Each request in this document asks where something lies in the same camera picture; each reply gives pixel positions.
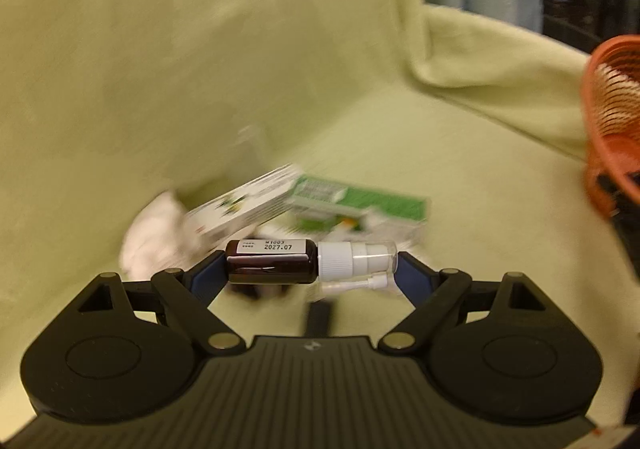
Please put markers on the green and white box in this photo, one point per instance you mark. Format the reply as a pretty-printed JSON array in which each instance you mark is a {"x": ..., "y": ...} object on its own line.
[{"x": 380, "y": 206}]

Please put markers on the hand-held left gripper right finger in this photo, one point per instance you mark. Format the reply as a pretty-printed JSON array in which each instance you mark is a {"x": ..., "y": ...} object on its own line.
[{"x": 407, "y": 275}]

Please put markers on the brown spray bottle white cap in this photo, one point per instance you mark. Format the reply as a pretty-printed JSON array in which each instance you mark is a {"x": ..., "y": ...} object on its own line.
[{"x": 270, "y": 263}]

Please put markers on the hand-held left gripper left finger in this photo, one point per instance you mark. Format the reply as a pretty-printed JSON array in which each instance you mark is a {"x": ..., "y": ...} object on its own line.
[{"x": 210, "y": 275}]

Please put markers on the cream covered sofa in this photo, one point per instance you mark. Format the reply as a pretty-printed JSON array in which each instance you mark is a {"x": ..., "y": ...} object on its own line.
[{"x": 200, "y": 54}]

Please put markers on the white crumpled tissue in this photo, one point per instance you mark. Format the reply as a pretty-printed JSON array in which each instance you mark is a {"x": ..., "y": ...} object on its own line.
[{"x": 155, "y": 234}]

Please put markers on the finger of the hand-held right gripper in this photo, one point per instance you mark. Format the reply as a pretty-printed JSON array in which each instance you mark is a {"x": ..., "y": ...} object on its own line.
[{"x": 606, "y": 186}]

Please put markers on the white box with green print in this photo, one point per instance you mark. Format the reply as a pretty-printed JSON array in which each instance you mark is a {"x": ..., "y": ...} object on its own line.
[{"x": 240, "y": 209}]

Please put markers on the black flat strip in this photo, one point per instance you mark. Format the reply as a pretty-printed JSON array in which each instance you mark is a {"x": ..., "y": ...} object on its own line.
[{"x": 319, "y": 319}]

